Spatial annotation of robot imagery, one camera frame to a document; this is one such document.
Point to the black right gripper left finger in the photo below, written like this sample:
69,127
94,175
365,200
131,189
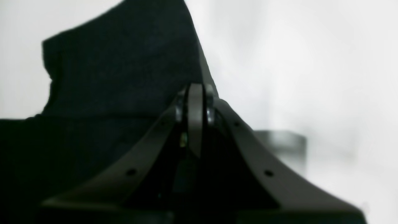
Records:
150,182

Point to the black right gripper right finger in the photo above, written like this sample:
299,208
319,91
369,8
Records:
297,200

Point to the black T-shirt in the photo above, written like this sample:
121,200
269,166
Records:
110,80

